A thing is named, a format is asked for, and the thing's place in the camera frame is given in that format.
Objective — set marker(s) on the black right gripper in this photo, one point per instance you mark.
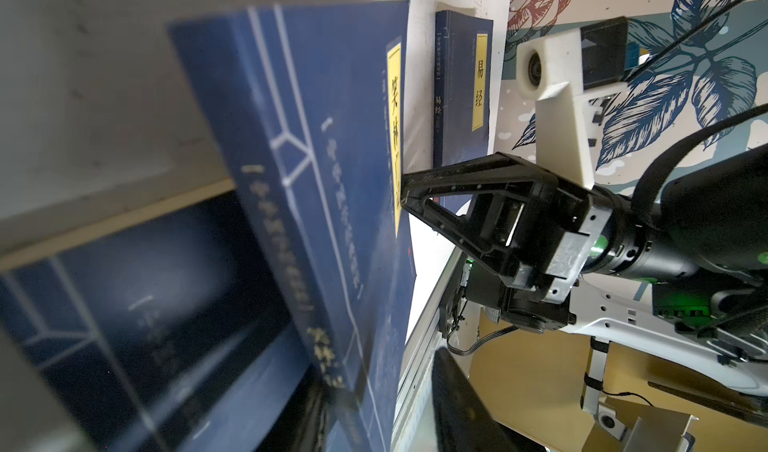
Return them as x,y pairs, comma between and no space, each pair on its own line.
532,229

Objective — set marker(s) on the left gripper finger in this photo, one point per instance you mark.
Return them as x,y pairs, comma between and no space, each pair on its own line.
462,423

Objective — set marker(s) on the blue book yellow label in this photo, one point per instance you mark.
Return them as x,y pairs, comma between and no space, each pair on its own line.
305,106

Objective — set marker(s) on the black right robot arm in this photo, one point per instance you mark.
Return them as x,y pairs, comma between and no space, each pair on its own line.
677,270

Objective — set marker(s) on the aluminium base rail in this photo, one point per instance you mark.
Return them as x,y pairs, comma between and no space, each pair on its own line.
413,415

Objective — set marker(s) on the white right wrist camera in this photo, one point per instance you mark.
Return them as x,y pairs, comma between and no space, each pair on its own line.
562,73

